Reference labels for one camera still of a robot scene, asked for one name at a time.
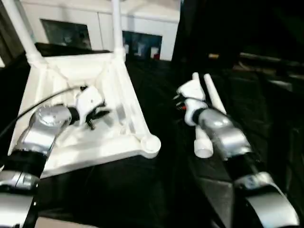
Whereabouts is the white plastic table top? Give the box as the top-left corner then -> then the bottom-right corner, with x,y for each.
8,50 -> 162,179

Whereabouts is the white plastic table leg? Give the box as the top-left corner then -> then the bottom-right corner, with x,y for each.
191,72 -> 214,159
111,0 -> 126,62
203,74 -> 228,115
9,0 -> 49,69

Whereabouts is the black plastic sheet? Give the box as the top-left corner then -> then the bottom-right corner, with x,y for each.
0,42 -> 304,228

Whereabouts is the white glass-door cabinet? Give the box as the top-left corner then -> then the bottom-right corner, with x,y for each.
20,0 -> 181,61

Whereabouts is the black backdrop cloth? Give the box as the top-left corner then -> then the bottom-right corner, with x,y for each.
171,0 -> 304,70

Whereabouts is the grey curtain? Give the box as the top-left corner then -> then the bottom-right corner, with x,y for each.
0,0 -> 24,66

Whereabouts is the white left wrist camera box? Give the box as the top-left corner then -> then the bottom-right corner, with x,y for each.
75,85 -> 105,126

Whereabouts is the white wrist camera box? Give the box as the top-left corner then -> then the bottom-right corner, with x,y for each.
75,85 -> 105,126
177,79 -> 207,126

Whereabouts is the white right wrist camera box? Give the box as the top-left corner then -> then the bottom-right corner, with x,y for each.
177,79 -> 207,126

